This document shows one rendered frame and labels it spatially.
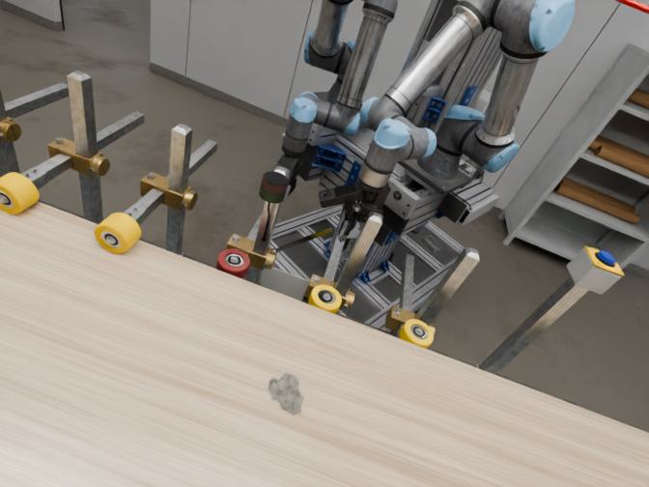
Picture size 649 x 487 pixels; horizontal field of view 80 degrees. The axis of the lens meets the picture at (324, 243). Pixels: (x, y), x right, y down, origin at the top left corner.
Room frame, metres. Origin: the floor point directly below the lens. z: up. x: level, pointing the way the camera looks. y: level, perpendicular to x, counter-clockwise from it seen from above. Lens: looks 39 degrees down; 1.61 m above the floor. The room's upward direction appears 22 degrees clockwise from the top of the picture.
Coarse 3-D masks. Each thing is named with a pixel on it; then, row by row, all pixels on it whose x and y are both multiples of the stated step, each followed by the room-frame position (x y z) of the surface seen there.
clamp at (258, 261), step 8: (240, 240) 0.80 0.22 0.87; (248, 240) 0.81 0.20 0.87; (232, 248) 0.76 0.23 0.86; (240, 248) 0.77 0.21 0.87; (248, 248) 0.78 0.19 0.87; (248, 256) 0.77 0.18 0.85; (256, 256) 0.77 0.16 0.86; (264, 256) 0.77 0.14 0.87; (272, 256) 0.78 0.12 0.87; (256, 264) 0.77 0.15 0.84; (264, 264) 0.77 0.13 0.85; (272, 264) 0.78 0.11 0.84
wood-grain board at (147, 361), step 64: (0, 256) 0.45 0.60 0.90; (64, 256) 0.51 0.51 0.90; (128, 256) 0.57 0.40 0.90; (0, 320) 0.33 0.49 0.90; (64, 320) 0.37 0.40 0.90; (128, 320) 0.42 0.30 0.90; (192, 320) 0.48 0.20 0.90; (256, 320) 0.54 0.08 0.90; (320, 320) 0.61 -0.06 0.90; (0, 384) 0.23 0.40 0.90; (64, 384) 0.27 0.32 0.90; (128, 384) 0.31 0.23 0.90; (192, 384) 0.35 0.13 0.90; (256, 384) 0.40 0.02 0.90; (320, 384) 0.45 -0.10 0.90; (384, 384) 0.51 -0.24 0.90; (448, 384) 0.58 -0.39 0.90; (512, 384) 0.65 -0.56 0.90; (0, 448) 0.16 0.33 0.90; (64, 448) 0.19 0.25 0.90; (128, 448) 0.22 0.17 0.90; (192, 448) 0.25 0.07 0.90; (256, 448) 0.29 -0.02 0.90; (320, 448) 0.33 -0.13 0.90; (384, 448) 0.38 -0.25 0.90; (448, 448) 0.43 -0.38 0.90; (512, 448) 0.48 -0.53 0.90; (576, 448) 0.54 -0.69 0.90; (640, 448) 0.61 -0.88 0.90
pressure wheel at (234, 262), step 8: (224, 256) 0.68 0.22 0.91; (232, 256) 0.69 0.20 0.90; (240, 256) 0.70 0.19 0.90; (216, 264) 0.67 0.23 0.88; (224, 264) 0.66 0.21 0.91; (232, 264) 0.67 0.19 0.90; (240, 264) 0.68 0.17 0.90; (248, 264) 0.69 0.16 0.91; (232, 272) 0.65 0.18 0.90; (240, 272) 0.66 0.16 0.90
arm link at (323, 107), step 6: (300, 96) 1.23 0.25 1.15; (306, 96) 1.22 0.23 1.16; (312, 96) 1.24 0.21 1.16; (318, 102) 1.21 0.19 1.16; (324, 102) 1.23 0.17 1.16; (318, 108) 1.20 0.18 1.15; (324, 108) 1.21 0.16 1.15; (318, 114) 1.19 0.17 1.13; (324, 114) 1.20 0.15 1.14; (318, 120) 1.19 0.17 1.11; (324, 120) 1.20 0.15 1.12
